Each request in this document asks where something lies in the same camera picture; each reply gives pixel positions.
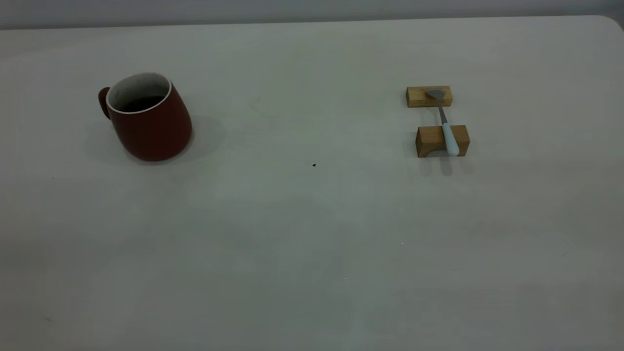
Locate flat rectangular wooden block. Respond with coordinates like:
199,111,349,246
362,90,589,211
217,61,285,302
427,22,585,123
406,86,453,108

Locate spoon with pale blue handle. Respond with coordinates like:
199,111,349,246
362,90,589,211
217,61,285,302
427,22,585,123
425,88,461,157

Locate red ceramic mug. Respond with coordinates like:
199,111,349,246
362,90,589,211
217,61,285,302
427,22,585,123
98,72,193,162

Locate arched wooden block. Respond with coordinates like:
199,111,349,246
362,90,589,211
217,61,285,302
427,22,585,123
415,125,470,158

